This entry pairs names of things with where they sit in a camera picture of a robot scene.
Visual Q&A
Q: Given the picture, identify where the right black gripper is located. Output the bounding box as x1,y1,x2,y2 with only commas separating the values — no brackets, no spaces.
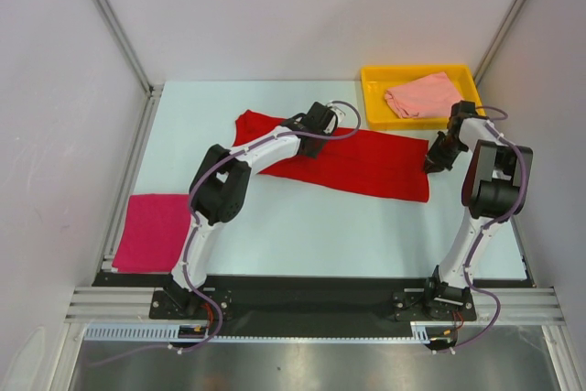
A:
424,130,468,173

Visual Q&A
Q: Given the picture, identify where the red t shirt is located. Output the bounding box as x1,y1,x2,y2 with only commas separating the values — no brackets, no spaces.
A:
234,109,430,203

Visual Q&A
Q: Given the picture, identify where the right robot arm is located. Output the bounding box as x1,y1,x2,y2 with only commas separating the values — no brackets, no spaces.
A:
422,101,534,319

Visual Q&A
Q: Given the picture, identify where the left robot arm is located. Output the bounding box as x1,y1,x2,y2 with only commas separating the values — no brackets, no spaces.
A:
164,101,345,318

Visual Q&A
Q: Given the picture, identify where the pink t shirt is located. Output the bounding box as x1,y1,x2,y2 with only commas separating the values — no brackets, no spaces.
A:
384,71,477,120

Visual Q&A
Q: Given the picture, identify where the yellow plastic bin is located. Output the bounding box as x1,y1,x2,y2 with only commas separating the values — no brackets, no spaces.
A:
361,64,482,131

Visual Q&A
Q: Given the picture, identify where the folded magenta t shirt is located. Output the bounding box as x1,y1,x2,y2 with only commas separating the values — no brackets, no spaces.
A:
113,194,190,274

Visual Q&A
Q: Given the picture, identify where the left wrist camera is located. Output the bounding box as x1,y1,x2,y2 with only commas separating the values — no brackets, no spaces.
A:
326,103,346,122

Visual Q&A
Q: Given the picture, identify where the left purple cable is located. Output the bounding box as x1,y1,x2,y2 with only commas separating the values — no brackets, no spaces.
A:
86,99,364,367

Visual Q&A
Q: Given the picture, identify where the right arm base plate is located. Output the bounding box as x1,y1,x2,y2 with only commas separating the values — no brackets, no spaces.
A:
391,288,477,322

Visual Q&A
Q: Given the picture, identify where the aluminium frame rail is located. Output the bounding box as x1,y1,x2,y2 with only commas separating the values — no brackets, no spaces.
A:
65,287,565,326

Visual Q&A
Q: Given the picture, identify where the right cable duct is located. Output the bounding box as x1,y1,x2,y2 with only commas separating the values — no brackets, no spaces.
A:
410,321,458,343

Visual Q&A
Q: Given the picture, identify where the cable duct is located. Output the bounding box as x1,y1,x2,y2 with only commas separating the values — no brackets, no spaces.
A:
410,321,458,343
84,321,209,342

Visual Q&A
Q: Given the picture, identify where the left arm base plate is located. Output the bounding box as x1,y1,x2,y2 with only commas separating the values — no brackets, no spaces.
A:
148,276,232,320

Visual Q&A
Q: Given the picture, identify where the right aluminium corner post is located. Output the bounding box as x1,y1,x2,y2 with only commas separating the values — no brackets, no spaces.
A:
473,0,529,86

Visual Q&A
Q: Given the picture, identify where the aluminium corner post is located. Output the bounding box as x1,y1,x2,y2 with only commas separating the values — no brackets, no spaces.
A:
473,0,529,86
92,0,153,96

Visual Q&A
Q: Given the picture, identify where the left cable duct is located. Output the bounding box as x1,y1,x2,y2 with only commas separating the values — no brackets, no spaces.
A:
84,321,209,342

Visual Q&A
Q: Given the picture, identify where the left aluminium corner post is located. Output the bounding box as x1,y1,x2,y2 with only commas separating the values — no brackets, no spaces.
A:
92,0,153,96

